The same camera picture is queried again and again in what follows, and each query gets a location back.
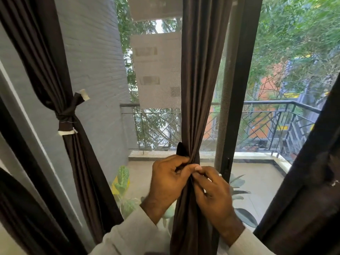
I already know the person's left hand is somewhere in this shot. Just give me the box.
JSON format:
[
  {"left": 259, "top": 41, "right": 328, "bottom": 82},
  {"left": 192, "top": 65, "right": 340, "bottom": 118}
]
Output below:
[{"left": 140, "top": 154, "right": 202, "bottom": 225}]

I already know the person's right hand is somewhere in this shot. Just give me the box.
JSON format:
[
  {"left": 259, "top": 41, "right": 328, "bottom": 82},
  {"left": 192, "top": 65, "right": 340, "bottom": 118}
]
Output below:
[{"left": 191, "top": 166, "right": 245, "bottom": 247}]

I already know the dark brown curtain tie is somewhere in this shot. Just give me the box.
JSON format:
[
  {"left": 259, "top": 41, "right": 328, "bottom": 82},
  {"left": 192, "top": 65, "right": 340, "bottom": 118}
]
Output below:
[{"left": 176, "top": 142, "right": 192, "bottom": 158}]

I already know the dark brown curtain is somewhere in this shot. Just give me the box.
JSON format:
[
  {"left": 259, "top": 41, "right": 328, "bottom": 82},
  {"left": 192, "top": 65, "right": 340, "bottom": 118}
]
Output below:
[
  {"left": 170, "top": 0, "right": 234, "bottom": 255},
  {"left": 254, "top": 74, "right": 340, "bottom": 255},
  {"left": 0, "top": 167, "right": 71, "bottom": 255},
  {"left": 0, "top": 0, "right": 124, "bottom": 245}
]

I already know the person's left forearm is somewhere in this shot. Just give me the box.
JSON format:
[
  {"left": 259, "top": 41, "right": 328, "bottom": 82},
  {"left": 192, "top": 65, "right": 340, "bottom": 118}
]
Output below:
[{"left": 89, "top": 207, "right": 170, "bottom": 255}]

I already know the person's right forearm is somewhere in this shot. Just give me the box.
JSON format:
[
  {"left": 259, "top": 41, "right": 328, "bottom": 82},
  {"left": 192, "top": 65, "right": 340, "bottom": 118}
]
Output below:
[{"left": 227, "top": 228, "right": 277, "bottom": 255}]

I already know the rubber plant in grey pot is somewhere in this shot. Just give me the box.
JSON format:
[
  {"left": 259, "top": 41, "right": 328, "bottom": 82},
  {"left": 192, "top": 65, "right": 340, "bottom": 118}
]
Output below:
[{"left": 229, "top": 174, "right": 259, "bottom": 229}]

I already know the yellow cardboard box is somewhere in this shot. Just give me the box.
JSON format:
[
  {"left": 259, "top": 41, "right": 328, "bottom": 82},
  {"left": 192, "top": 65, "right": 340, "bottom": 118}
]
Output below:
[{"left": 111, "top": 175, "right": 131, "bottom": 195}]

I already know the black metal balcony railing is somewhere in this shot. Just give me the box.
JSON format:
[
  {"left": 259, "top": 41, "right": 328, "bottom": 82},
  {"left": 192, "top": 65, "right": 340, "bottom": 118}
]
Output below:
[{"left": 119, "top": 100, "right": 322, "bottom": 164}]

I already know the large grey paper notice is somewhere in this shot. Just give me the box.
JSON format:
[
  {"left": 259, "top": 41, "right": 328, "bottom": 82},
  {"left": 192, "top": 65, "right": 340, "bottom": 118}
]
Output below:
[{"left": 130, "top": 32, "right": 182, "bottom": 109}]

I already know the orange brick building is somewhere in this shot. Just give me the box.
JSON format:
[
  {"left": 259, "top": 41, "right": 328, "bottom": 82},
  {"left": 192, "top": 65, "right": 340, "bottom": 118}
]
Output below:
[{"left": 204, "top": 58, "right": 319, "bottom": 146}]

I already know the small grey paper notice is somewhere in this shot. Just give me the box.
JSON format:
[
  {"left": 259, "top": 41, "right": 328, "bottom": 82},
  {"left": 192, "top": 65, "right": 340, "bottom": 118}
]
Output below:
[{"left": 127, "top": 0, "right": 184, "bottom": 22}]

